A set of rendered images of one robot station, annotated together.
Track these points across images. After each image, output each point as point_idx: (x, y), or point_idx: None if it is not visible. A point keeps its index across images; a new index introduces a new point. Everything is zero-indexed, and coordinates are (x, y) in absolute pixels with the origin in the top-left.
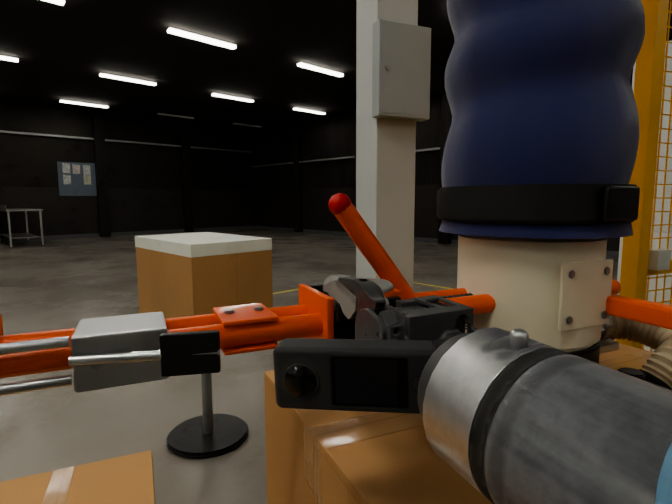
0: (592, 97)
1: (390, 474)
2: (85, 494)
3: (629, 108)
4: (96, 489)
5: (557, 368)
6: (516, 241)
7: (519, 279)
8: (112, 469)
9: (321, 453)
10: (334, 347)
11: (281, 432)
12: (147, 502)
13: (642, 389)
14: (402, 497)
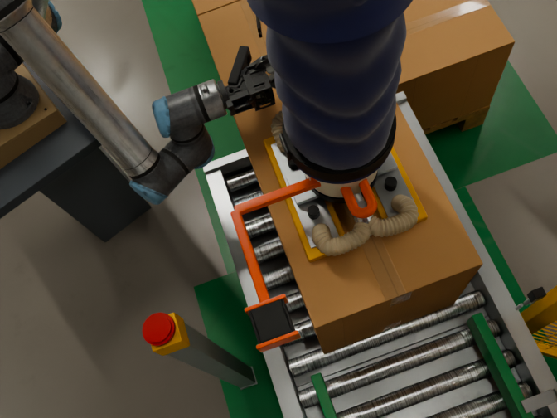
0: (283, 104)
1: (275, 110)
2: (459, 25)
3: (289, 128)
4: (464, 28)
5: (189, 91)
6: None
7: None
8: (487, 27)
9: None
10: (235, 59)
11: None
12: (452, 60)
13: (176, 99)
14: (263, 112)
